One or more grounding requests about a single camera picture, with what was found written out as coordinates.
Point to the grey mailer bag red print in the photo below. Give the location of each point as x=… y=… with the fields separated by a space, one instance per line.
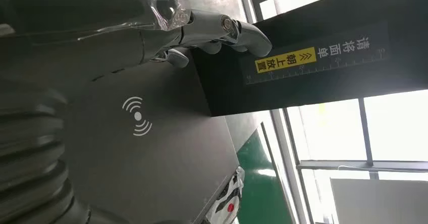
x=230 y=199

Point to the bright green conveyor belt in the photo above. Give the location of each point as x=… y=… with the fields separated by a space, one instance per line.
x=260 y=189

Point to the yellow and black ruler label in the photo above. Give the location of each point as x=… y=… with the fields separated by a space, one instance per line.
x=284 y=60

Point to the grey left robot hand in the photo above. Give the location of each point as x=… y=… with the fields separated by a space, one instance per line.
x=100 y=48

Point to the black scale column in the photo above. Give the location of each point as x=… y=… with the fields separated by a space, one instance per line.
x=230 y=95

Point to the grey scale platform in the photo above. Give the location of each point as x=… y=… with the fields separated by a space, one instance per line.
x=150 y=169

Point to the silver conveyor frame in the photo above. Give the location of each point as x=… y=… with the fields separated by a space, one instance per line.
x=291 y=182

